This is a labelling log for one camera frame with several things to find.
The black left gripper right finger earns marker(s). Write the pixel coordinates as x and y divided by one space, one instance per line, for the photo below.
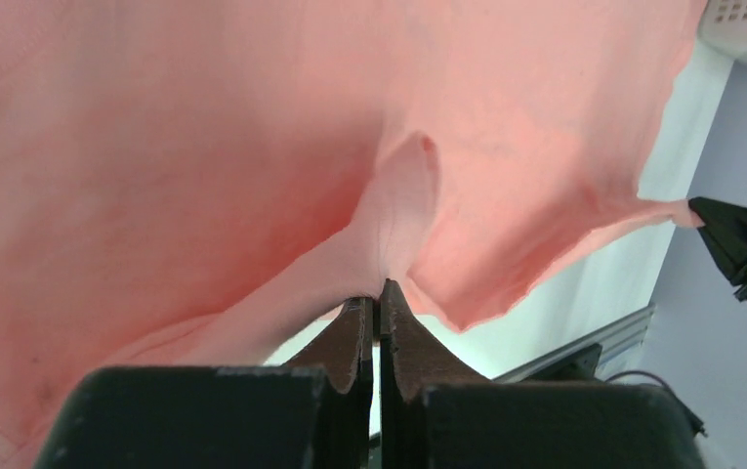
438 412

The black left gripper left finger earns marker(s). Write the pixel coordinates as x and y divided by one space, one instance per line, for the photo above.
309 412

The pink t shirt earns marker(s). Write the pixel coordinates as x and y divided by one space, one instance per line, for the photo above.
197 181

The white plastic basket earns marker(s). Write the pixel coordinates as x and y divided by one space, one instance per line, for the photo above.
724 26

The aluminium front rail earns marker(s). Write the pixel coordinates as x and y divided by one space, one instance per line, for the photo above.
583 357

